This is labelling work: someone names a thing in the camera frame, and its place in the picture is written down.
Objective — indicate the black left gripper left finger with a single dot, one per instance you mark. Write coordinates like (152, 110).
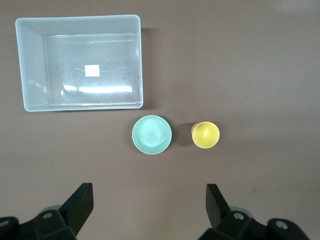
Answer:
(80, 205)

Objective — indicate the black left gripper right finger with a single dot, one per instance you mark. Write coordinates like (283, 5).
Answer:
(217, 207)

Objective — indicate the yellow plastic cup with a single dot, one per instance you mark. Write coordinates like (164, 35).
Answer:
(205, 135)

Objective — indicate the mint green bowl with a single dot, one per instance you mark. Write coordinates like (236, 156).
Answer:
(151, 135)

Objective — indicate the clear plastic storage box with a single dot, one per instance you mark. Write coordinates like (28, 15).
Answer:
(32, 62)

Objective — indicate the white square label sticker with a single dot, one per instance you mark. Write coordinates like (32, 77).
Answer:
(92, 70)

